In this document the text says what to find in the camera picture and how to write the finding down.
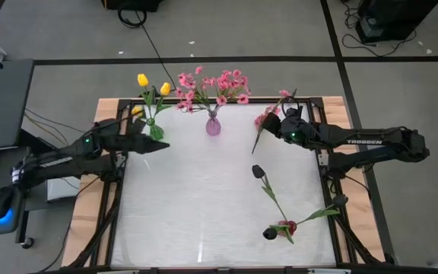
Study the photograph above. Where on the black desk caster wheel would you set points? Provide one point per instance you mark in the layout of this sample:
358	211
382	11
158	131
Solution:
27	242

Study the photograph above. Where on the purple glass vase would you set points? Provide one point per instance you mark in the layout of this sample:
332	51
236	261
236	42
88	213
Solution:
213	127

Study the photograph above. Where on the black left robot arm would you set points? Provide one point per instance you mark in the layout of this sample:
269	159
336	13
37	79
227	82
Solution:
51	165

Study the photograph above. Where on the black tripod stand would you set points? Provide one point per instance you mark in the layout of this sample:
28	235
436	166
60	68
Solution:
234	100

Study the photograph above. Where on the pink artificial flower bunch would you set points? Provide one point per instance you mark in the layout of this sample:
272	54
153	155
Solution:
284	93
224	83
186	81

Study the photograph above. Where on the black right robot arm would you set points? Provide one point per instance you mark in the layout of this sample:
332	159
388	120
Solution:
375	142

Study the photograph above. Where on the black floor tape strip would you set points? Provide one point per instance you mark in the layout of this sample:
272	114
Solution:
337	49
242	59

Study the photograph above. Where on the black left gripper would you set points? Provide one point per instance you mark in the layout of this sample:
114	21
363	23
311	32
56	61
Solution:
122	141

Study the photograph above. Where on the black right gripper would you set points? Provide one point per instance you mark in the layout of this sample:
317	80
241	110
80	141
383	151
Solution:
297	133

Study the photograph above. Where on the white flat box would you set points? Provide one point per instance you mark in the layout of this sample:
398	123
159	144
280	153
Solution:
63	189

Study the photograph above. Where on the red glass vase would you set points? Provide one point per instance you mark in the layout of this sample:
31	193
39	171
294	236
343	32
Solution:
290	227

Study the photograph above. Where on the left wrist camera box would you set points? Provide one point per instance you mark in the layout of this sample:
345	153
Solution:
139	126

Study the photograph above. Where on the green glass vase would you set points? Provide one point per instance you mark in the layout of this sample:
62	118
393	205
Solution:
156	131

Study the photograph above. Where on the white glossy table sheet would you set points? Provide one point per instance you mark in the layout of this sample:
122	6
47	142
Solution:
204	198

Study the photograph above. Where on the black computer mouse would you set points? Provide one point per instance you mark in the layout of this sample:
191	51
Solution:
0	201

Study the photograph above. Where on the dark grey desk panel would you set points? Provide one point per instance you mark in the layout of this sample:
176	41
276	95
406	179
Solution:
2	102

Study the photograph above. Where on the black floor equipment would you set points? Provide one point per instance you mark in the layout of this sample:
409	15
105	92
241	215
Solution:
386	19

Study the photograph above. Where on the black case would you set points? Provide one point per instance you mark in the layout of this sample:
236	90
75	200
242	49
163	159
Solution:
131	4

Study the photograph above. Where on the yellow artificial tulip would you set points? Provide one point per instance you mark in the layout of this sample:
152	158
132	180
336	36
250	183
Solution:
137	110
142	80
165	89

